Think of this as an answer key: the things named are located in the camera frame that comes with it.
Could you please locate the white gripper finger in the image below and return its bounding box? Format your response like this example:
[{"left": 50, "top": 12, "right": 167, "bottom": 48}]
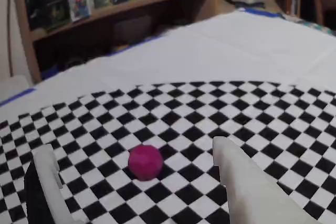
[{"left": 212, "top": 136, "right": 321, "bottom": 224}]

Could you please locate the pink faceted ball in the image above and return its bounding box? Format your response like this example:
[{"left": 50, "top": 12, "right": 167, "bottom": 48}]
[{"left": 128, "top": 144, "right": 164, "bottom": 182}]

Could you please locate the black BACK game box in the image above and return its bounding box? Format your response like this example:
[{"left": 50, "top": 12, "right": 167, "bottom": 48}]
[{"left": 25, "top": 0, "right": 71, "bottom": 31}]

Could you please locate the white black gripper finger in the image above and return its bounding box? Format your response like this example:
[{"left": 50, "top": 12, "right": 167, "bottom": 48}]
[{"left": 23, "top": 144, "right": 74, "bottom": 224}]

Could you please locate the patterned tablecloth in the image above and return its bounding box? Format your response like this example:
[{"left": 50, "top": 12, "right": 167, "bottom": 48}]
[{"left": 301, "top": 15, "right": 336, "bottom": 37}]

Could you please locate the blue tape strip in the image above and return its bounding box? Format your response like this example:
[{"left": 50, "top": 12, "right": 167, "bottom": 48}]
[
  {"left": 237, "top": 7, "right": 287, "bottom": 20},
  {"left": 0, "top": 87, "right": 36, "bottom": 107}
]

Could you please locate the black white checkered mat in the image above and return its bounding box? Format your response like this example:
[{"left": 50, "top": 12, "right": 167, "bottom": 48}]
[{"left": 0, "top": 8, "right": 336, "bottom": 224}]

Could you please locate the thin brown cord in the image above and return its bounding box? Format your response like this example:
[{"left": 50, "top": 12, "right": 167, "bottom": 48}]
[{"left": 7, "top": 0, "right": 14, "bottom": 78}]

